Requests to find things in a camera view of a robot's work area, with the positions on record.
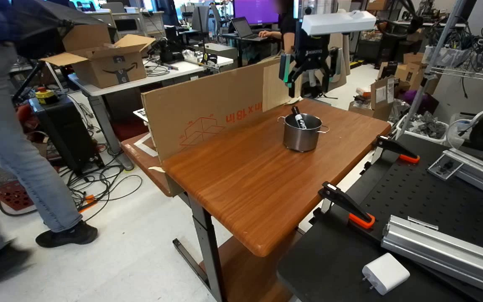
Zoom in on open printed cardboard box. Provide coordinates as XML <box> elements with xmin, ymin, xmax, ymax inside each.
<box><xmin>40</xmin><ymin>23</ymin><xmax>158</xmax><ymax>88</ymax></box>

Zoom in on silver metal pot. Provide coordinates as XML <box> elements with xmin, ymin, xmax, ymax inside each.
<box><xmin>280</xmin><ymin>112</ymin><xmax>325</xmax><ymax>154</ymax></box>

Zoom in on red perforated crate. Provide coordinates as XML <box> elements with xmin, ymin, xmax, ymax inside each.
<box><xmin>0</xmin><ymin>179</ymin><xmax>37</xmax><ymax>218</ymax></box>

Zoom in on black perforated mounting board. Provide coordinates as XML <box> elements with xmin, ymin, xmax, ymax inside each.
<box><xmin>277</xmin><ymin>132</ymin><xmax>483</xmax><ymax>302</ymax></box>

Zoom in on dark laptop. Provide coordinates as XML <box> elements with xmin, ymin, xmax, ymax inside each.
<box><xmin>230</xmin><ymin>16</ymin><xmax>261</xmax><ymax>40</ymax></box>

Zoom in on black photo umbrella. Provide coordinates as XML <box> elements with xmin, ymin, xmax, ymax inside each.
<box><xmin>10</xmin><ymin>0</ymin><xmax>104</xmax><ymax>58</ymax></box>

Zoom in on white power adapter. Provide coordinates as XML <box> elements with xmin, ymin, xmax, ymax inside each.
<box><xmin>360</xmin><ymin>251</ymin><xmax>412</xmax><ymax>296</ymax></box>

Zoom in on aluminium profile rail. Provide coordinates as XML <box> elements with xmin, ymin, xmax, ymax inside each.
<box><xmin>379</xmin><ymin>212</ymin><xmax>483</xmax><ymax>302</ymax></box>
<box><xmin>426</xmin><ymin>145</ymin><xmax>483</xmax><ymax>206</ymax></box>

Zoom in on black orange-handled clamp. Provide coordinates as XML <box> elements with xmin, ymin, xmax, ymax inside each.
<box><xmin>317</xmin><ymin>181</ymin><xmax>377</xmax><ymax>233</ymax></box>
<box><xmin>374</xmin><ymin>134</ymin><xmax>422</xmax><ymax>167</ymax></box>

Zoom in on person in blue jeans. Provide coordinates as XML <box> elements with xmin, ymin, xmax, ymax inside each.
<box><xmin>0</xmin><ymin>0</ymin><xmax>99</xmax><ymax>288</ymax></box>

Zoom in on grey metal table leg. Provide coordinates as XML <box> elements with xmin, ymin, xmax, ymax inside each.
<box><xmin>169</xmin><ymin>191</ymin><xmax>228</xmax><ymax>302</ymax></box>

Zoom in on black equipment cart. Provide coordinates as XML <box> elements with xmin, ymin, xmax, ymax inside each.
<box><xmin>27</xmin><ymin>92</ymin><xmax>102</xmax><ymax>171</ymax></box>

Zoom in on brown cardboard panel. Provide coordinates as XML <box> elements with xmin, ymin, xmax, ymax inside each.
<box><xmin>139</xmin><ymin>51</ymin><xmax>305</xmax><ymax>164</ymax></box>

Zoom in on brown cardboard boxes stack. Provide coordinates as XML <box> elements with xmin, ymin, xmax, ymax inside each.
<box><xmin>367</xmin><ymin>50</ymin><xmax>439</xmax><ymax>108</ymax></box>

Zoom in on purple lit monitor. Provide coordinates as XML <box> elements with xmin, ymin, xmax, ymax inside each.
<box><xmin>231</xmin><ymin>0</ymin><xmax>282</xmax><ymax>26</ymax></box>

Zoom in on black floor cables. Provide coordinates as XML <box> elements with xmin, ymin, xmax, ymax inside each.
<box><xmin>64</xmin><ymin>159</ymin><xmax>146</xmax><ymax>221</ymax></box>

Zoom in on yellow red emergency stop button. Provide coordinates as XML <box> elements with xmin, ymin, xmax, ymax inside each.
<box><xmin>32</xmin><ymin>83</ymin><xmax>59</xmax><ymax>105</ymax></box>

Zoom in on grey metal stand pole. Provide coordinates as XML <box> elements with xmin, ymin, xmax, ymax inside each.
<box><xmin>401</xmin><ymin>0</ymin><xmax>473</xmax><ymax>137</ymax></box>

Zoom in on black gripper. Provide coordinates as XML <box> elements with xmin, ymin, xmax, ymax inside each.
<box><xmin>288</xmin><ymin>31</ymin><xmax>334</xmax><ymax>100</ymax></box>

